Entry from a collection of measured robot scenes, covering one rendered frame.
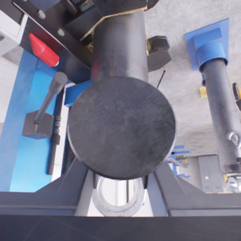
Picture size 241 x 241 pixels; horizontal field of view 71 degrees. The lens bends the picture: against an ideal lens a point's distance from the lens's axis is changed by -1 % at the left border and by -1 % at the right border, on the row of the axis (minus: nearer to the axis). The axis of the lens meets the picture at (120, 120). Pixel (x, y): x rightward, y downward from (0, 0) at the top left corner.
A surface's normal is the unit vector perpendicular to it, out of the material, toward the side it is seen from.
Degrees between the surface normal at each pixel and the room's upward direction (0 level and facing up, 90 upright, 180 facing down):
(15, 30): 90
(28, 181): 90
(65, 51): 0
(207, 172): 90
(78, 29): 0
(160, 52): 0
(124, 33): 90
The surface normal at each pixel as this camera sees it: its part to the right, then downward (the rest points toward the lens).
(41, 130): 0.87, -0.17
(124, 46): 0.18, -0.35
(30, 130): -0.49, -0.31
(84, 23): 0.00, 0.94
